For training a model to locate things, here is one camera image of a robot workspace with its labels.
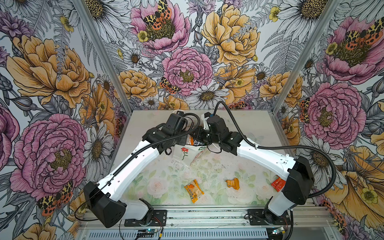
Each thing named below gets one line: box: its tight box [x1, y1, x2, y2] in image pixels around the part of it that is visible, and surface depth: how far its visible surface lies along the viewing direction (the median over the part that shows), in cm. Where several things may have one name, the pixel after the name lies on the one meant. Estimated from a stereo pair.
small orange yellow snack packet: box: [184, 179, 205, 204], surface depth 83 cm
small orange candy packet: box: [225, 177, 240, 190], surface depth 86 cm
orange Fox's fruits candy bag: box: [188, 135, 195, 146], surface depth 76 cm
